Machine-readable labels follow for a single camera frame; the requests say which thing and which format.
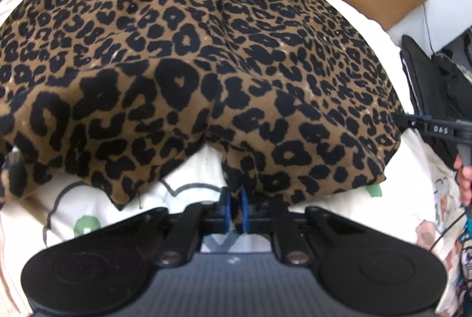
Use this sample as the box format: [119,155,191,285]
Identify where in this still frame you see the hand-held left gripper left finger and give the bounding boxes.
[111,189,234,265]

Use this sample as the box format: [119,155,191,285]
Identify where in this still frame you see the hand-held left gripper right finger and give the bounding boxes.
[238,189,366,266]

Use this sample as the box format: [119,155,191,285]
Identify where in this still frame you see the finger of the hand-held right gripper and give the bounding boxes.
[394,113,428,135]

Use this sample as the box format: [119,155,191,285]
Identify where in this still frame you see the leopard print garment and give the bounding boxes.
[0,0,402,212]

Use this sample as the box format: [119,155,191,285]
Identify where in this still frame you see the folded black clothes stack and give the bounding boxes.
[400,35,448,155]

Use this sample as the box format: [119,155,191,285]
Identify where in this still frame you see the loose black clothes pile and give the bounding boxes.
[433,37,472,122]

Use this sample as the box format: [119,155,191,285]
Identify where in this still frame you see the person's right hand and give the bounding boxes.
[453,154,472,206]

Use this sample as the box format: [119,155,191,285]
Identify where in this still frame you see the cream bear print bed sheet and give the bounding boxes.
[0,0,467,317]

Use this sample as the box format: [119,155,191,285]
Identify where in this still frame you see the teal printed cloth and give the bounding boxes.
[452,217,472,306]

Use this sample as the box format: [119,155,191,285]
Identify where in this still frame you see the white cable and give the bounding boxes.
[421,1,436,56]

